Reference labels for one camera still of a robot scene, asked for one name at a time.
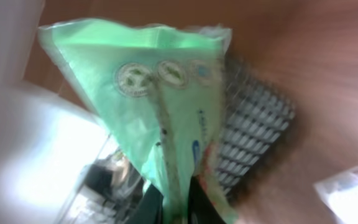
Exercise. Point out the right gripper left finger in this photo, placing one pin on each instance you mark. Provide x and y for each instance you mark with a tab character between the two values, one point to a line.
150	209

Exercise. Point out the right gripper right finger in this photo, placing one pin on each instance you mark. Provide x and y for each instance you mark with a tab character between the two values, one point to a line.
200	208

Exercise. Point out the teal tissue packet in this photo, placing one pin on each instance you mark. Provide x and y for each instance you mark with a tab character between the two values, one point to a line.
159	91

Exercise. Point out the white blue carton box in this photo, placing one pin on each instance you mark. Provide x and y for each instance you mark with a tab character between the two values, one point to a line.
340	194

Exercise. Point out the grey plastic mesh basket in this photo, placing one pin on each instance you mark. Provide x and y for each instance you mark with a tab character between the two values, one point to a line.
257	117

